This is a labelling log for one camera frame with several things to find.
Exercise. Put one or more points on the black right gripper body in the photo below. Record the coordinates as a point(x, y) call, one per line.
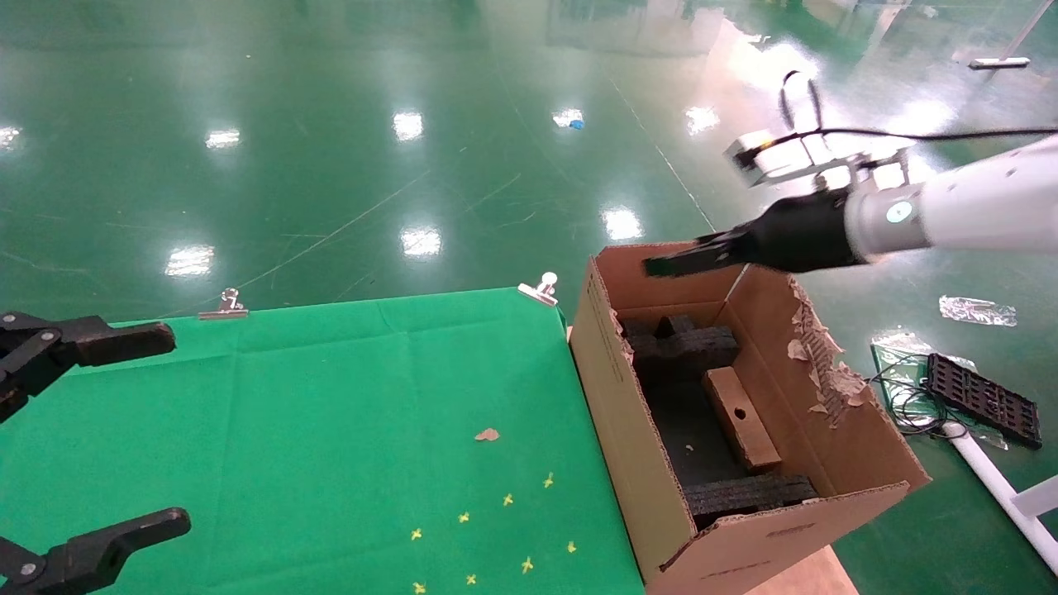
point(798, 235)

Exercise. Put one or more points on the black foam carton liner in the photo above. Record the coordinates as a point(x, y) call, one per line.
point(686, 430)

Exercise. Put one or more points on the black perforated plastic tray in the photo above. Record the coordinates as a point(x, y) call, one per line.
point(984, 401)

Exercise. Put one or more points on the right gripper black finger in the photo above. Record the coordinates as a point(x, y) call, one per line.
point(686, 263)
point(719, 240)

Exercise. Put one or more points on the crumpled clear plastic bag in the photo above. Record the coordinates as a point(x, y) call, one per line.
point(978, 311)

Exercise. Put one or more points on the green table cloth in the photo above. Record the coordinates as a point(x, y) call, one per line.
point(289, 430)

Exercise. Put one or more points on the small taped cardboard box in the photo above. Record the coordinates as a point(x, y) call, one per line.
point(744, 421)

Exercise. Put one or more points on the notched black foam block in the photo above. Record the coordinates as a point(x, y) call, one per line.
point(686, 345)

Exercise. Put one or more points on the white pipe frame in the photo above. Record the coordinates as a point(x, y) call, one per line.
point(1000, 487)

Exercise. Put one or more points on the clear bag with green print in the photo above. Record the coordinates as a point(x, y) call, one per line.
point(901, 343)

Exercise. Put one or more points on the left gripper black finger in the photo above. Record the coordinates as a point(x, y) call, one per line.
point(99, 549)
point(107, 340)

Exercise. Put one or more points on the grey metal camera bracket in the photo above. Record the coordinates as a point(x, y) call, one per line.
point(851, 165)

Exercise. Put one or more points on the silver binder clip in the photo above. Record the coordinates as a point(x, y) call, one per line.
point(540, 288)
point(225, 304)

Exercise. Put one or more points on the large open cardboard carton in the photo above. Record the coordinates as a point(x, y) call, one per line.
point(628, 430)

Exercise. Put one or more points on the white floor bar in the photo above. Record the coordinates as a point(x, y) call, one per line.
point(998, 63)

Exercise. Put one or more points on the small brown cardboard scrap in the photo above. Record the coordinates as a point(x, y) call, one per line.
point(487, 435)

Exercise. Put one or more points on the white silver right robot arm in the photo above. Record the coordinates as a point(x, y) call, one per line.
point(975, 202)

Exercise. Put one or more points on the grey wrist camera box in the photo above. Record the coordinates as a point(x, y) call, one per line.
point(756, 153)

